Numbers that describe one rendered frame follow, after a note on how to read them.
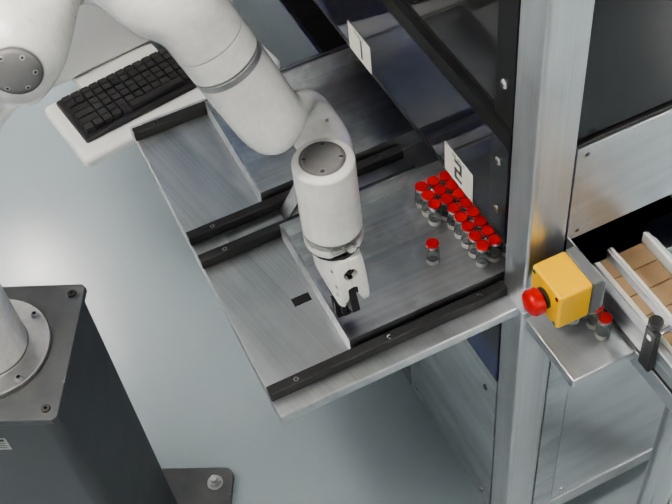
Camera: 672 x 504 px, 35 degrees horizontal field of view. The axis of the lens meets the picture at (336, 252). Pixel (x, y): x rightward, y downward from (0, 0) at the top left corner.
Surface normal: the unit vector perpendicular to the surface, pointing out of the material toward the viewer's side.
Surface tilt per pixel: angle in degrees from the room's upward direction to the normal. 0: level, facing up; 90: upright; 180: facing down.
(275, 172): 0
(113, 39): 90
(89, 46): 90
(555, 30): 90
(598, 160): 90
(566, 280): 0
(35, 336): 0
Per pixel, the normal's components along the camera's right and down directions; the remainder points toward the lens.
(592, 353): -0.09, -0.63
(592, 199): 0.43, 0.68
